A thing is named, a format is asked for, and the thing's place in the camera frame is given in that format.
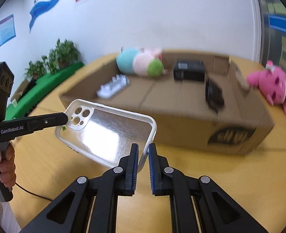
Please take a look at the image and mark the potted green plants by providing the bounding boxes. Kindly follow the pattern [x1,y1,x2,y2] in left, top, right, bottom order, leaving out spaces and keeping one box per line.
[24,38,81,79]

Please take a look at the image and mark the person left hand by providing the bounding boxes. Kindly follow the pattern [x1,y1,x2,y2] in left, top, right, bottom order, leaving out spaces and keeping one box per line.
[0,143,17,188]

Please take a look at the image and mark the pig plush toy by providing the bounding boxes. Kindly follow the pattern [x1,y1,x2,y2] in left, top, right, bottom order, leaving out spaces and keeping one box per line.
[116,48,166,78]

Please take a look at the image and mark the cardboard box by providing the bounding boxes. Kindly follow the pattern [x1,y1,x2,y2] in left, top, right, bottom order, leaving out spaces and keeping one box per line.
[59,50,274,154]

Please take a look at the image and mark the blue wall poster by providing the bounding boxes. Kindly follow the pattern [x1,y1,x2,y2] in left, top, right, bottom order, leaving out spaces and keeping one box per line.
[0,14,16,46]

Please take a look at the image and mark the white packaged item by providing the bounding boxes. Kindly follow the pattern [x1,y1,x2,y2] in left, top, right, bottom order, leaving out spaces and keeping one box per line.
[97,74,130,99]

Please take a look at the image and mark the pink plush toy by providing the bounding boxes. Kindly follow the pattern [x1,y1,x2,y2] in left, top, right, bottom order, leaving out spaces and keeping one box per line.
[246,61,286,115]

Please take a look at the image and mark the white clear phone case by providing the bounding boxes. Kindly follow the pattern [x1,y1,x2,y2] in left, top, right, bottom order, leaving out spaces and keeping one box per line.
[54,99,157,171]

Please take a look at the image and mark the black product box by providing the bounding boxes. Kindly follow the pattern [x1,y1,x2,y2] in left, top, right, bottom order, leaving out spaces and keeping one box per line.
[173,59,206,82]

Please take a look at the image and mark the black cable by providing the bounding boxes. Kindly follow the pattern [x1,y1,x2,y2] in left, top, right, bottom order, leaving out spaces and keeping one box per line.
[14,183,54,203]

